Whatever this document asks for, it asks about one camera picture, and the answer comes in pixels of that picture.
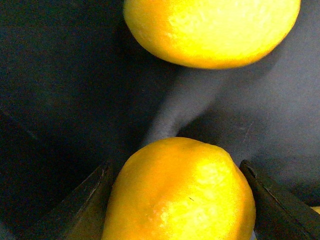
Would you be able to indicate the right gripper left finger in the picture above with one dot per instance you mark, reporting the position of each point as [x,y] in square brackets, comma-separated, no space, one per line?
[81,215]

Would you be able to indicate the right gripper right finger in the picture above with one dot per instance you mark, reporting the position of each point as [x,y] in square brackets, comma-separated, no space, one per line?
[279,214]

